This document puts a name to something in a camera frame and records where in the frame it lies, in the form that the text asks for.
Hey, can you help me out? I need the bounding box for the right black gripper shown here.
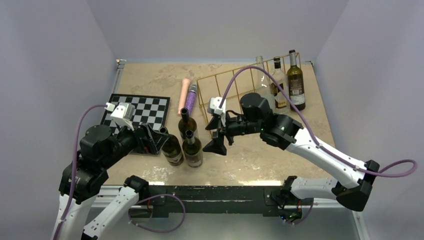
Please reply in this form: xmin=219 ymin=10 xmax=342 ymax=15
xmin=203 ymin=109 xmax=262 ymax=155

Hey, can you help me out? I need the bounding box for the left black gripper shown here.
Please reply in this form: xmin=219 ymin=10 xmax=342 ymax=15
xmin=101 ymin=117 xmax=169 ymax=168

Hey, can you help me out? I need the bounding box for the dark green bottle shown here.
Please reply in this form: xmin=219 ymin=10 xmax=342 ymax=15
xmin=286 ymin=49 xmax=306 ymax=111
xmin=159 ymin=126 xmax=184 ymax=166
xmin=178 ymin=107 xmax=199 ymax=140
xmin=182 ymin=130 xmax=203 ymax=168

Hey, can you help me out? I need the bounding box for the clear glass bottle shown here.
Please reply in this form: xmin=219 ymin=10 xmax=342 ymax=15
xmin=253 ymin=69 xmax=275 ymax=111

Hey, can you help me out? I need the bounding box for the clear square liquor bottle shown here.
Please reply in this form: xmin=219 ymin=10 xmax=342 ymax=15
xmin=271 ymin=56 xmax=290 ymax=114

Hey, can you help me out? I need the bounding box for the gold wire wine rack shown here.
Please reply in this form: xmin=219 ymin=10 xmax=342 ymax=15
xmin=196 ymin=52 xmax=302 ymax=140

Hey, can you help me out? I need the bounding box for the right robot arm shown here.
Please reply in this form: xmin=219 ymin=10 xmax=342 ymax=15
xmin=203 ymin=93 xmax=380 ymax=212

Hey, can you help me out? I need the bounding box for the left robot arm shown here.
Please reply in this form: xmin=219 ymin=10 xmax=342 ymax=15
xmin=51 ymin=123 xmax=170 ymax=240

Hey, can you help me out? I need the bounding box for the black white chessboard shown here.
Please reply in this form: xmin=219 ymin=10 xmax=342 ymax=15
xmin=109 ymin=93 xmax=171 ymax=131

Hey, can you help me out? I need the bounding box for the purple glitter microphone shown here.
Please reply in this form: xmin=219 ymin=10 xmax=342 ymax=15
xmin=184 ymin=84 xmax=198 ymax=116

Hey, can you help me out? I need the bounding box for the pink microphone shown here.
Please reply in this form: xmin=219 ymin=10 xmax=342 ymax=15
xmin=177 ymin=78 xmax=191 ymax=116

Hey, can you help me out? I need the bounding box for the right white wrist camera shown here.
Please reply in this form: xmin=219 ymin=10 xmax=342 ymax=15
xmin=207 ymin=96 xmax=226 ymax=127

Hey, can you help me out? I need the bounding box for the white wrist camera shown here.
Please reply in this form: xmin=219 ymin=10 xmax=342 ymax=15
xmin=104 ymin=102 xmax=135 ymax=131
xmin=207 ymin=96 xmax=226 ymax=127

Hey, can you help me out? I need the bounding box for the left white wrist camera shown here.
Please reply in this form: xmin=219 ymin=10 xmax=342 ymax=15
xmin=104 ymin=102 xmax=135 ymax=131

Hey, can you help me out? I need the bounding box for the aluminium frame rail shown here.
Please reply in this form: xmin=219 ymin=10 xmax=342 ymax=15
xmin=86 ymin=184 xmax=370 ymax=240

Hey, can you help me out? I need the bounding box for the black table front rail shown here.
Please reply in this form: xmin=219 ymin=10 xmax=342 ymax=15
xmin=130 ymin=183 xmax=313 ymax=220

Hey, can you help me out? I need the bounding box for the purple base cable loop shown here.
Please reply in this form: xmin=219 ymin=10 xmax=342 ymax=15
xmin=127 ymin=193 xmax=186 ymax=234

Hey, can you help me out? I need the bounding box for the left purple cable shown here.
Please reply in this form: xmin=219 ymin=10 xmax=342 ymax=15
xmin=52 ymin=103 xmax=109 ymax=240

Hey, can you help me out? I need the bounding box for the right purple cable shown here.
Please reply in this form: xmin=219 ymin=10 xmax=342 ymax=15
xmin=218 ymin=65 xmax=418 ymax=178

